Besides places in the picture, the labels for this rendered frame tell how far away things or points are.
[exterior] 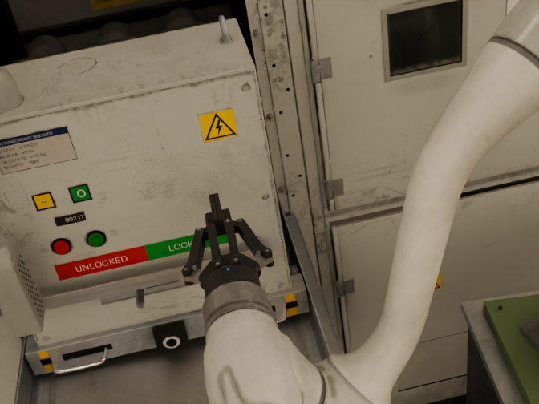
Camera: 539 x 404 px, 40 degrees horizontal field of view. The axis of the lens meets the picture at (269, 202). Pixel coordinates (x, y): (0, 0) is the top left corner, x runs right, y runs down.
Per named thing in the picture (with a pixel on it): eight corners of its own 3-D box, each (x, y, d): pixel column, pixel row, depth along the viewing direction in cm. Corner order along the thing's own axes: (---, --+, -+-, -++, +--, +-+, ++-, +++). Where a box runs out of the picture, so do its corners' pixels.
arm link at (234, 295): (282, 351, 93) (274, 319, 98) (273, 300, 88) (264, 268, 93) (212, 368, 93) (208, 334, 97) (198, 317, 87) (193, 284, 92)
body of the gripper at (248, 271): (208, 331, 97) (202, 285, 104) (271, 317, 97) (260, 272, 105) (197, 289, 92) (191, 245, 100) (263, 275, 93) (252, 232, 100)
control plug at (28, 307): (43, 333, 121) (6, 252, 111) (14, 340, 121) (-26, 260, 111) (46, 301, 128) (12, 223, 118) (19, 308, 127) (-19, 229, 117)
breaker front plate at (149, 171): (293, 297, 141) (255, 72, 113) (42, 355, 138) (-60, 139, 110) (291, 292, 142) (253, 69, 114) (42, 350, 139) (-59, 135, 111)
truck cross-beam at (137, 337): (310, 312, 143) (306, 289, 140) (34, 376, 140) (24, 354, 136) (304, 295, 147) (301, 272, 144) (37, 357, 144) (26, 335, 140)
